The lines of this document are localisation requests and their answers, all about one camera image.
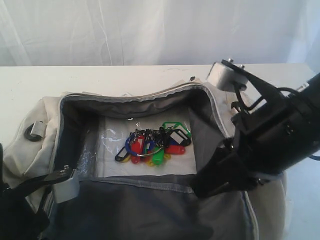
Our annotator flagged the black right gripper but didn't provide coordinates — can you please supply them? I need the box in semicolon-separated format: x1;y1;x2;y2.
193;74;320;198

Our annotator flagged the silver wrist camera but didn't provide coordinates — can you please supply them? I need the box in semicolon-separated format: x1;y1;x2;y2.
206;61;248;93
52;169;80;204

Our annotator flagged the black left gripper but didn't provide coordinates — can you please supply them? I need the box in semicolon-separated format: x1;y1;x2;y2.
0;143;73;240

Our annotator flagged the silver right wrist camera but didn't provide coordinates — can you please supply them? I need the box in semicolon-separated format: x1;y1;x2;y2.
206;61;248;93

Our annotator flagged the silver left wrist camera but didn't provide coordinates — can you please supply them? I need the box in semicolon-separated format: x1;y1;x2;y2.
52;169;80;204

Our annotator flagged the white backdrop curtain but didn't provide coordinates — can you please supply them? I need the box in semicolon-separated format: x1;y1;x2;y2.
0;0;320;69

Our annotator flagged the beige duffel bag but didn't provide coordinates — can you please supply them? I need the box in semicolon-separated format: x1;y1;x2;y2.
0;81;286;240

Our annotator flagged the colourful key tag bunch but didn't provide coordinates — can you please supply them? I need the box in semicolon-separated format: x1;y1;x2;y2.
114;121;192;167

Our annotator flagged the black camera cable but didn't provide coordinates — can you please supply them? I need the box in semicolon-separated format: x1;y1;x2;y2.
231;82;301;116

